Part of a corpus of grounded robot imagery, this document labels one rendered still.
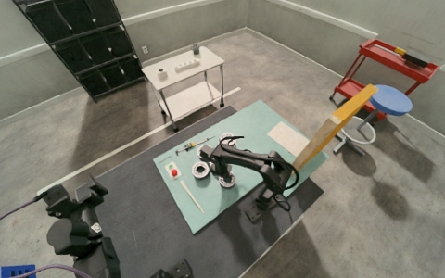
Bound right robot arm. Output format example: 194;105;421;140
199;143;292;221

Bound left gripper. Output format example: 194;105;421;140
43;173;108;221

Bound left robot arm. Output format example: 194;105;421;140
46;218;191;278

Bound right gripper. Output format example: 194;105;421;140
210;163;233;179

